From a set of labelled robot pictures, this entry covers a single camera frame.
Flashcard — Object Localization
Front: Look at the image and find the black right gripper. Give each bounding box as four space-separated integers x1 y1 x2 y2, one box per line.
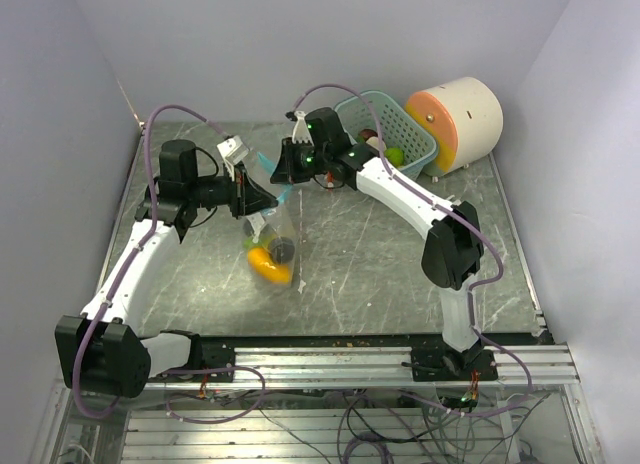
271 137 330 185

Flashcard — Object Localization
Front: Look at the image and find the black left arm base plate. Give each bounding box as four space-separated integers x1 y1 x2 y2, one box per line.
185 336 236 383

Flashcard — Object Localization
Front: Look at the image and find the dark red fake fruit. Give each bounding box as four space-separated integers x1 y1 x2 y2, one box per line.
357 129 378 142

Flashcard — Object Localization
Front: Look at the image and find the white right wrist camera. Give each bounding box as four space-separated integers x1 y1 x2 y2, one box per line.
286 110 313 144

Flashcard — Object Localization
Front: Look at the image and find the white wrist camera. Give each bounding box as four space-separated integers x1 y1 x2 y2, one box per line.
217 136 249 177
286 110 313 144

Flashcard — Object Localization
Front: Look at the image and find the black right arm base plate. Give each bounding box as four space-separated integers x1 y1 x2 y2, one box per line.
402 342 498 382

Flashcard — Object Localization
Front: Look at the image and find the cream cylinder with orange lid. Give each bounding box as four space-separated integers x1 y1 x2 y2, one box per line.
404 77 504 179

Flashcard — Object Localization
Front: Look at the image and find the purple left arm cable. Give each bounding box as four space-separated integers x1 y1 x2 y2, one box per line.
72 103 266 425

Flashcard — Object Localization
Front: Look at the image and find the green fake fruit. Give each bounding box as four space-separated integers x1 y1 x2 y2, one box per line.
243 237 257 250
384 147 405 168

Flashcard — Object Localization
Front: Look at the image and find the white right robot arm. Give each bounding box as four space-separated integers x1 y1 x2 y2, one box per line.
271 107 483 380

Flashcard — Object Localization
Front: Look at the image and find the light blue perforated plastic basket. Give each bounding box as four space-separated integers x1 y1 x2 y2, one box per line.
334 90 438 181

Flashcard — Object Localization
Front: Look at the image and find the orange fake fruit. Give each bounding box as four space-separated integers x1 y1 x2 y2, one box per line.
247 247 292 285

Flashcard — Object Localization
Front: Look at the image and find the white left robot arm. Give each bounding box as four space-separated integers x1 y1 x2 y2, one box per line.
54 137 279 398

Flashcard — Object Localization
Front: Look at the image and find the clear bag with teal zipper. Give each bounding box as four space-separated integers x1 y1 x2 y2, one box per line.
242 151 298 286

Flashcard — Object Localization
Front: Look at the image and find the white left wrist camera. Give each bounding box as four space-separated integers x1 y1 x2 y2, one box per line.
217 136 249 177

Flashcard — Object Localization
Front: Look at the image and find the aluminium frame rail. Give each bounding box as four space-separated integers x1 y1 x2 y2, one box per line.
54 344 581 390

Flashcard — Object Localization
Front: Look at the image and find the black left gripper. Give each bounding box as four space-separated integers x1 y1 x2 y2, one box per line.
187 160 277 220

